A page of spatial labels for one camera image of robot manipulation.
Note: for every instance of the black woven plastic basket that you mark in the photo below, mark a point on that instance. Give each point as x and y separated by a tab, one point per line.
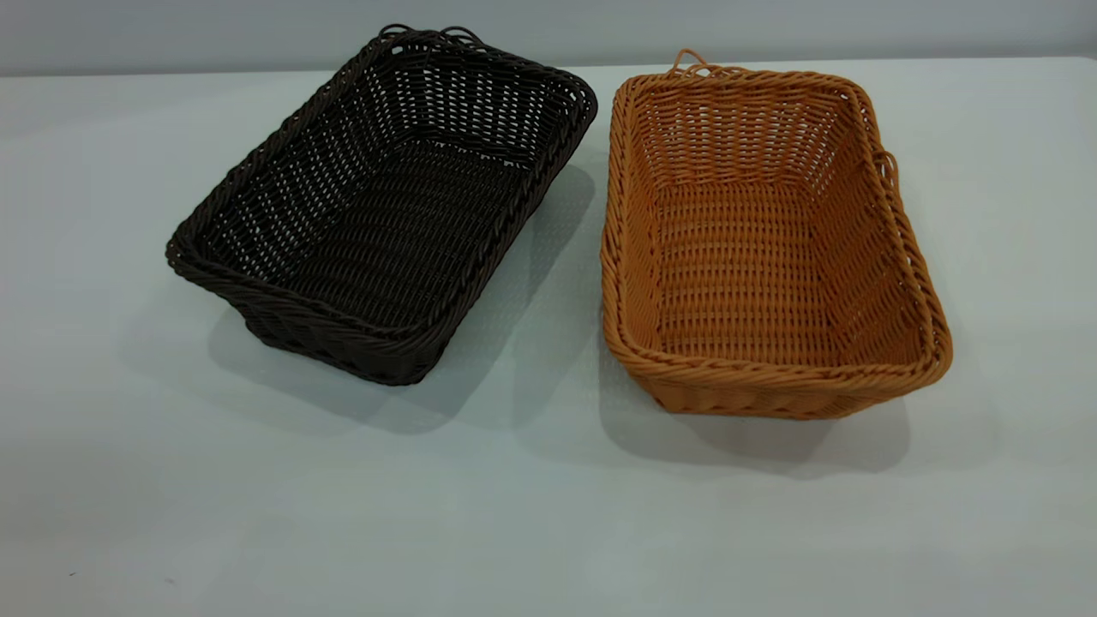
403	248

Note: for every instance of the orange woven plastic basket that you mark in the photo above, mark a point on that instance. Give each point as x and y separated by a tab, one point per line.
746	274

